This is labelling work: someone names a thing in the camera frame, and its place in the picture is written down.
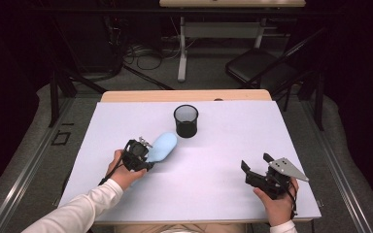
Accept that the black metal stand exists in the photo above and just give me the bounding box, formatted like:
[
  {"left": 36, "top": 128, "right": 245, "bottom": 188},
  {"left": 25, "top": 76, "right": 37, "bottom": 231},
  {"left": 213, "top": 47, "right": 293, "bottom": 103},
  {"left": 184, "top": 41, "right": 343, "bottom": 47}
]
[
  {"left": 47, "top": 16, "right": 109, "bottom": 129},
  {"left": 313, "top": 69, "right": 325, "bottom": 132}
]

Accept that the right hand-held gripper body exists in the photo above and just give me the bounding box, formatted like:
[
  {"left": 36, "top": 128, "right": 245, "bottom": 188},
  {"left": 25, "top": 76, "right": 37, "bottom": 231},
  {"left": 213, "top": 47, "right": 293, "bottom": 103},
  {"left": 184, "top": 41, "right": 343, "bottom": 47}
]
[{"left": 244, "top": 157, "right": 310, "bottom": 200}]

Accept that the left hand-held gripper cable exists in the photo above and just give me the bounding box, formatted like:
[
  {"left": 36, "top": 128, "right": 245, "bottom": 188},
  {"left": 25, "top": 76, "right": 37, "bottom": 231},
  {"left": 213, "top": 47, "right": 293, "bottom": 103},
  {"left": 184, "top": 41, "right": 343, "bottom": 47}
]
[{"left": 97, "top": 151, "right": 126, "bottom": 187}]

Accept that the hand-held gripper cable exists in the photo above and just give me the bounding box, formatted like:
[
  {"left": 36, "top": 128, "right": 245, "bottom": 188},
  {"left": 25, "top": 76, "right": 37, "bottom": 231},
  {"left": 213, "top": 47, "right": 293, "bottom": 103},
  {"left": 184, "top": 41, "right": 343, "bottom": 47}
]
[
  {"left": 284, "top": 180, "right": 299, "bottom": 221},
  {"left": 97, "top": 151, "right": 126, "bottom": 187}
]

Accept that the wooden table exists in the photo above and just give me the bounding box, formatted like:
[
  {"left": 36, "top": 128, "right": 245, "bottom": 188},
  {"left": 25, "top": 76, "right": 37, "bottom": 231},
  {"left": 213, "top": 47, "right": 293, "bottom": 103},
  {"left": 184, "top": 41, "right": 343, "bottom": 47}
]
[{"left": 100, "top": 89, "right": 273, "bottom": 104}]

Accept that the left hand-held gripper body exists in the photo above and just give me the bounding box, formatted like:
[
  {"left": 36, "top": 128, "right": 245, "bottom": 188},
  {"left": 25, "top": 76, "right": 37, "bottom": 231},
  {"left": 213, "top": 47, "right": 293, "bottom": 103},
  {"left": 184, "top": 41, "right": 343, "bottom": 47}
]
[{"left": 121, "top": 136, "right": 153, "bottom": 173}]

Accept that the white-legged desk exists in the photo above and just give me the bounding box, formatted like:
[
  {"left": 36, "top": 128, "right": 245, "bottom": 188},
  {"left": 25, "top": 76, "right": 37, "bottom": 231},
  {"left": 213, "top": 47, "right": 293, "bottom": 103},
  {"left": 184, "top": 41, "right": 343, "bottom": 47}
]
[{"left": 159, "top": 0, "right": 307, "bottom": 83}]

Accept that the right hand-held gripper cable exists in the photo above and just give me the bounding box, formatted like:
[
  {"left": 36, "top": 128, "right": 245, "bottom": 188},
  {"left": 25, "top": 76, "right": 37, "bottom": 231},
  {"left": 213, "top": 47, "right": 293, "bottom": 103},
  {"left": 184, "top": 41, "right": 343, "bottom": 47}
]
[{"left": 284, "top": 180, "right": 299, "bottom": 221}]

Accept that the black mesh pen cup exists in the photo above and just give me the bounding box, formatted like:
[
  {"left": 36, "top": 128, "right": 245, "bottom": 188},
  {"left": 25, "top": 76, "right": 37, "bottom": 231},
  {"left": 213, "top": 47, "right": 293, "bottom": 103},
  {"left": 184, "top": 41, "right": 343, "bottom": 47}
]
[{"left": 173, "top": 104, "right": 200, "bottom": 139}]

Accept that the light blue hairbrush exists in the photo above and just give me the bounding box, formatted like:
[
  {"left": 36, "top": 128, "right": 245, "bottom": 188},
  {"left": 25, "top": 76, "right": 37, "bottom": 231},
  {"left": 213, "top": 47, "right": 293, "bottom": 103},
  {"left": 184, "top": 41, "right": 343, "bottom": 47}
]
[{"left": 146, "top": 131, "right": 179, "bottom": 164}]

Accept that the person's right hand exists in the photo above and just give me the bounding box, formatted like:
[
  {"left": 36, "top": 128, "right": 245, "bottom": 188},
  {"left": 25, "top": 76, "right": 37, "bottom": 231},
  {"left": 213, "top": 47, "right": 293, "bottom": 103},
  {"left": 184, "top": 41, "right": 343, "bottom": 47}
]
[{"left": 253, "top": 178, "right": 300, "bottom": 228}]

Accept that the bundle of floor cables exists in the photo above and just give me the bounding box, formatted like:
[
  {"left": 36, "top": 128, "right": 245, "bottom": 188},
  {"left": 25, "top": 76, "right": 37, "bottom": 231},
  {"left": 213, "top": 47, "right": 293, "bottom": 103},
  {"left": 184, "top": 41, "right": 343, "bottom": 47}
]
[{"left": 122, "top": 40, "right": 184, "bottom": 71}]

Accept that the metal floor rail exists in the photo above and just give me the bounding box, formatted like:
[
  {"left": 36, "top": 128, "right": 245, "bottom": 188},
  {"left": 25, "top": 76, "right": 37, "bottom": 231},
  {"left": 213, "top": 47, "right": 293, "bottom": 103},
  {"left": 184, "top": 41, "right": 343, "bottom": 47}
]
[
  {"left": 0, "top": 96, "right": 76, "bottom": 233},
  {"left": 299, "top": 96, "right": 373, "bottom": 233}
]

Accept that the person's left hand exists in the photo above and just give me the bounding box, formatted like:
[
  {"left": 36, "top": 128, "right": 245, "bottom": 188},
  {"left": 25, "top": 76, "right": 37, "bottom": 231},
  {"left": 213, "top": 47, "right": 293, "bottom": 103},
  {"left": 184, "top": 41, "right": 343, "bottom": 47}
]
[{"left": 106, "top": 149, "right": 149, "bottom": 192}]

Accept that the black folding chair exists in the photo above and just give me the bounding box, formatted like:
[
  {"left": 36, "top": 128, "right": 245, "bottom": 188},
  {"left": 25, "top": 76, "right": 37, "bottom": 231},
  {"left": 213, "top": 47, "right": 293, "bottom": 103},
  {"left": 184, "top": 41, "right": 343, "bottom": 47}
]
[{"left": 225, "top": 27, "right": 325, "bottom": 98}]

